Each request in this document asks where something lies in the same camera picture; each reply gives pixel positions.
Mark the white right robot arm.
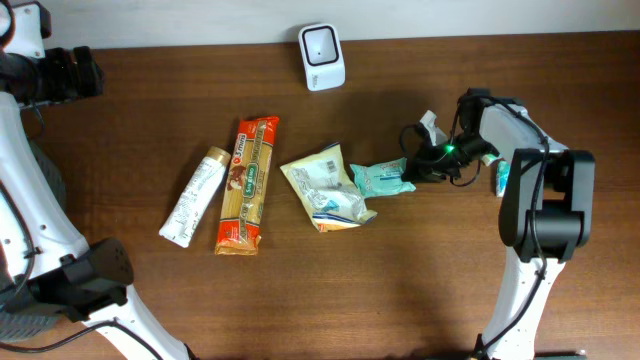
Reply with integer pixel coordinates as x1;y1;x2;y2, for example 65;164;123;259
402;88;595;359

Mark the teal wet wipes pack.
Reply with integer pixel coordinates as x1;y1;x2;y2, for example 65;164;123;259
350;158;416;198

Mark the white tube with gold cap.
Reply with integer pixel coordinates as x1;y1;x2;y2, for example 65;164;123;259
159;146;231;248

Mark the small green-white packet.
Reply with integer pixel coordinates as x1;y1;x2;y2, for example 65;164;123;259
495;160;510;198

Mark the orange spaghetti packet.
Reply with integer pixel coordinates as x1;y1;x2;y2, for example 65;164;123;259
215;116;280;256

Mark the white barcode scanner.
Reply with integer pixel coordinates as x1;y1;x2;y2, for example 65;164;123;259
298;23;346;92

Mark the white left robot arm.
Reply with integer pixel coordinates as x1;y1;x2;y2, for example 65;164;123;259
1;46;194;359

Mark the grey plastic basket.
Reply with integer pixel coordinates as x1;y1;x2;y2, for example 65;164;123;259
1;185;59;344

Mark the cream chips bag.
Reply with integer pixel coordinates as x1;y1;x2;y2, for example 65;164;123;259
280;143;377;233

